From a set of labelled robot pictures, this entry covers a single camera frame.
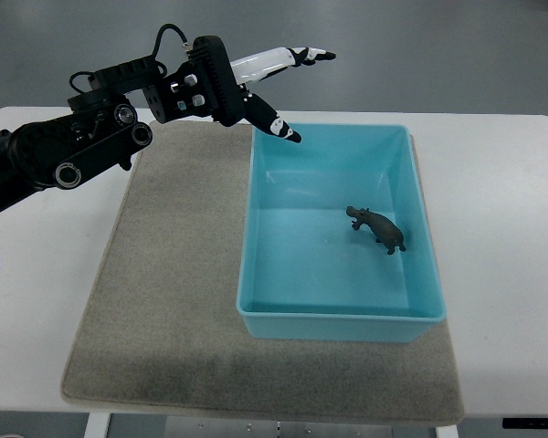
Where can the grey felt mat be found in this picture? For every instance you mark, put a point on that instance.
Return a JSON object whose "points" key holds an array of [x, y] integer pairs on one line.
{"points": [[161, 330]]}

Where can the blue plastic box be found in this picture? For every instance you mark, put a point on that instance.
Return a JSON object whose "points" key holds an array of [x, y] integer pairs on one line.
{"points": [[305, 273]]}

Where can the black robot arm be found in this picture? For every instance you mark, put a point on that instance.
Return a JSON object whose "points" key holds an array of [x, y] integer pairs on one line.
{"points": [[103, 129]]}

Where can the white table leg frame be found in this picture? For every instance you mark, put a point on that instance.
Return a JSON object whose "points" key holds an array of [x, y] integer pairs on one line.
{"points": [[98, 423]]}

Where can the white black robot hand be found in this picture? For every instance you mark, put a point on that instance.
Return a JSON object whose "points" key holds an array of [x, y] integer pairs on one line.
{"points": [[266, 64]]}

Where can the black table control panel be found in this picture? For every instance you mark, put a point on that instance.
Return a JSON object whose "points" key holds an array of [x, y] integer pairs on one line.
{"points": [[525, 423]]}

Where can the brown toy hippo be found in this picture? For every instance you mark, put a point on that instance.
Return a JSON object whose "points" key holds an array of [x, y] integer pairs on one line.
{"points": [[384, 230]]}

